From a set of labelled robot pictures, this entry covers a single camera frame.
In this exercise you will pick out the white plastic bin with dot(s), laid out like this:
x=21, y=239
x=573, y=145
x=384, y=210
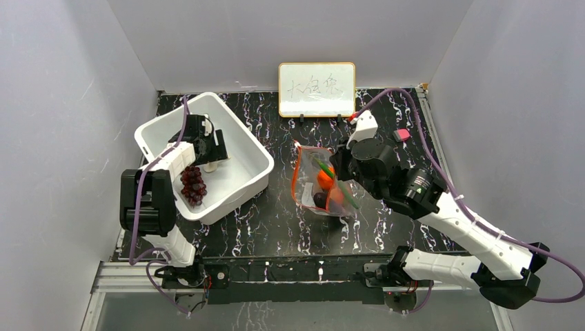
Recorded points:
x=239, y=178

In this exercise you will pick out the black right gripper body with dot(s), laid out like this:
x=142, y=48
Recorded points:
x=341, y=161

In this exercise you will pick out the clear zip top bag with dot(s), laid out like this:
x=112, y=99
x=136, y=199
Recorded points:
x=315, y=186

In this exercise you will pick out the pink whiteboard eraser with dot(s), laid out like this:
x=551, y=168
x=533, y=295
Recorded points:
x=401, y=135

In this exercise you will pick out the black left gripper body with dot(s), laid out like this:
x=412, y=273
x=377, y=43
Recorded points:
x=213, y=153

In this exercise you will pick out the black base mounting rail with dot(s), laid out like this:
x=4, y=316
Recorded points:
x=305, y=278

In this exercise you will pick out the white toy mushroom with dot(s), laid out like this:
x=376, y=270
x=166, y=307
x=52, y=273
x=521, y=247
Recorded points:
x=211, y=167

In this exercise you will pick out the small whiteboard with writing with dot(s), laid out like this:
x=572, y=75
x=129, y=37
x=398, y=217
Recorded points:
x=319, y=89

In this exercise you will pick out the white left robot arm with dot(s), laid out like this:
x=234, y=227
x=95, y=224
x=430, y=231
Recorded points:
x=149, y=194

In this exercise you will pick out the orange toy fruit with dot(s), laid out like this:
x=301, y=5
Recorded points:
x=337, y=202

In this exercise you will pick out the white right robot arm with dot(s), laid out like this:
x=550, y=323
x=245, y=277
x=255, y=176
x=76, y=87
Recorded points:
x=503, y=272

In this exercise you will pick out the dark red grape bunch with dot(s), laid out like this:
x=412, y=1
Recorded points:
x=193, y=187

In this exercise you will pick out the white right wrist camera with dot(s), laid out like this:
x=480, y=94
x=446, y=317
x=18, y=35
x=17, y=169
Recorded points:
x=365, y=127

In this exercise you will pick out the orange toy tangerine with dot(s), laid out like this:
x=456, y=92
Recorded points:
x=325, y=179

